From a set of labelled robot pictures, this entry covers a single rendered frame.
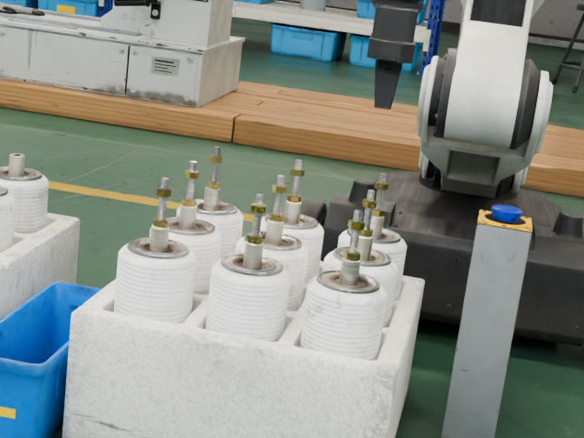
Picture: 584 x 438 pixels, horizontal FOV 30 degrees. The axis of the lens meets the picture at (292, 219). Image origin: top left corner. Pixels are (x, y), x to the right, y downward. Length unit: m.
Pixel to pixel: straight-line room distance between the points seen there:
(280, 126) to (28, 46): 0.87
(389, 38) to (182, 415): 0.51
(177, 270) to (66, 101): 2.26
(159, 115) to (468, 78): 1.87
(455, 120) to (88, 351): 0.69
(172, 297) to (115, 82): 2.27
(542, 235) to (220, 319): 0.72
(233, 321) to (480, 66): 0.63
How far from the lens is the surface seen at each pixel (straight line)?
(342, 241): 1.50
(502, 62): 1.71
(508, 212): 1.44
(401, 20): 1.31
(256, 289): 1.27
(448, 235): 1.83
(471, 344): 1.47
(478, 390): 1.49
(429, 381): 1.72
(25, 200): 1.62
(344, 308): 1.25
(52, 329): 1.62
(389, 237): 1.52
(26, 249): 1.54
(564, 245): 1.84
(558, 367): 1.89
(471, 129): 1.70
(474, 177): 1.98
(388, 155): 3.31
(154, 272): 1.30
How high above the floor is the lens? 0.64
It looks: 14 degrees down
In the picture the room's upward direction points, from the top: 7 degrees clockwise
